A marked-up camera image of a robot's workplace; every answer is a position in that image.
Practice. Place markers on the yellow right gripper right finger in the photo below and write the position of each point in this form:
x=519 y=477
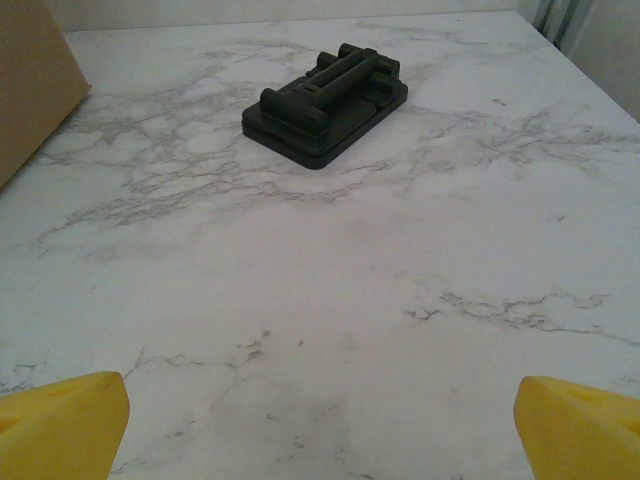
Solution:
x=580 y=435

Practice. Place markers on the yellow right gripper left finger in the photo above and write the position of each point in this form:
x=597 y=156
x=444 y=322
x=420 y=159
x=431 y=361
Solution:
x=55 y=430

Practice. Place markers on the brown cardboard express box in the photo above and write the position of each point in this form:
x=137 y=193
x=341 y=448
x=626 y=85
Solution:
x=30 y=75

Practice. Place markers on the black folding phone stand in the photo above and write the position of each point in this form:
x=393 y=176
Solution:
x=325 y=125

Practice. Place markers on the aluminium frame post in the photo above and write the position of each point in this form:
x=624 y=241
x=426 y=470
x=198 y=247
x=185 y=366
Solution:
x=550 y=20

